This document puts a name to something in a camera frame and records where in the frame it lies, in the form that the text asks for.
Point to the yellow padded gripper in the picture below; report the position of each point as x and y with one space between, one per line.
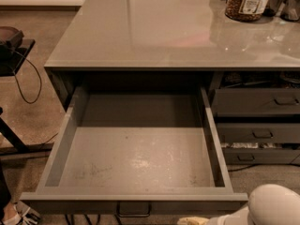
225 219

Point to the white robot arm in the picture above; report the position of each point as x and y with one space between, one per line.
268 204

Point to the right bottom grey drawer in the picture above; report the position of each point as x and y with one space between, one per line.
247 156

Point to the right middle grey drawer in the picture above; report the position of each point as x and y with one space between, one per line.
258 133

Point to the black and white sneaker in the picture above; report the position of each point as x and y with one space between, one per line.
19 213

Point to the grey cabinet counter unit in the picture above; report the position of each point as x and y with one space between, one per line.
145 44

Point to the black side table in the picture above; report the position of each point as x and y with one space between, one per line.
23 108

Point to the jar of nuts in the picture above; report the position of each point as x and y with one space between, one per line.
245 10

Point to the clear glass jar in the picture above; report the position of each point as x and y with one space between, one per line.
291 11

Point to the dark glass container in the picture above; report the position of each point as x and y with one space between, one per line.
275 0

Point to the black device on table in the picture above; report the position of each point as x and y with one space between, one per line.
10 39

